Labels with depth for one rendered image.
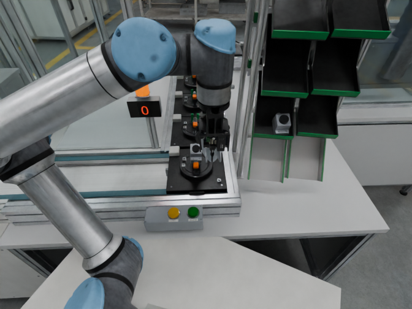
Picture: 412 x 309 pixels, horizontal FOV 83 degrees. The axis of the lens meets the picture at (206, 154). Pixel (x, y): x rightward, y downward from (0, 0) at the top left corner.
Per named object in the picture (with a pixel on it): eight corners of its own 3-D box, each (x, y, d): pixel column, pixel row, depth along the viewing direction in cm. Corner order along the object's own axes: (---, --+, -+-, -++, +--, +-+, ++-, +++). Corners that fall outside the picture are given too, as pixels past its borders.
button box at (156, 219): (203, 229, 87) (203, 221, 83) (146, 232, 86) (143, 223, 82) (202, 213, 92) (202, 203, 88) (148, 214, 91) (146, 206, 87)
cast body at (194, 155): (201, 163, 94) (202, 155, 88) (190, 164, 94) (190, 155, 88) (200, 145, 98) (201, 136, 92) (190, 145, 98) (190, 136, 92)
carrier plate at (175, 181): (227, 192, 93) (227, 188, 92) (166, 194, 92) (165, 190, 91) (221, 150, 110) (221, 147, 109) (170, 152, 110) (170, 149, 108)
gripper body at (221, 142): (198, 154, 57) (197, 112, 49) (197, 132, 63) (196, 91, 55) (230, 153, 57) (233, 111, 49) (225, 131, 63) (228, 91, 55)
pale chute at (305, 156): (317, 180, 93) (322, 181, 88) (284, 177, 94) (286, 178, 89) (324, 110, 93) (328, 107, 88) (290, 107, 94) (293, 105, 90)
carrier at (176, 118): (221, 148, 112) (222, 127, 103) (170, 149, 111) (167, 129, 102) (217, 118, 129) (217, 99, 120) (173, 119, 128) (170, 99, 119)
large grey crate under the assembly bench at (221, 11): (244, 15, 528) (246, 3, 512) (217, 14, 531) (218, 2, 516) (244, 10, 557) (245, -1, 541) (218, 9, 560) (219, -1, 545)
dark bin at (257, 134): (292, 140, 80) (298, 130, 73) (252, 137, 81) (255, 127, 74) (290, 73, 89) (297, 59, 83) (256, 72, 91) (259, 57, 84)
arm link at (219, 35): (190, 16, 44) (235, 16, 44) (192, 72, 52) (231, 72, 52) (189, 29, 39) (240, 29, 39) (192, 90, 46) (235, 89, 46)
